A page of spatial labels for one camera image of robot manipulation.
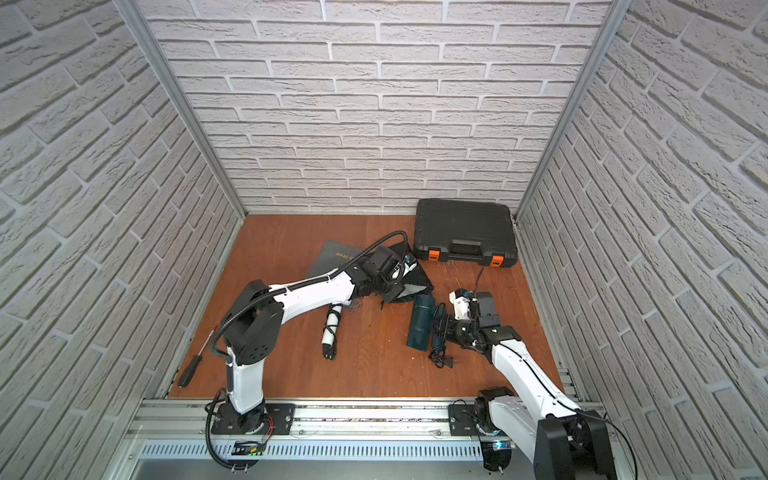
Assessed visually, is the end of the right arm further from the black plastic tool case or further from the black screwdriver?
the black screwdriver

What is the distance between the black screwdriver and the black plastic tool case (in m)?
0.75

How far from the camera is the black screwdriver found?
2.65 feet

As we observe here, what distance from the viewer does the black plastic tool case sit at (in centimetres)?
102
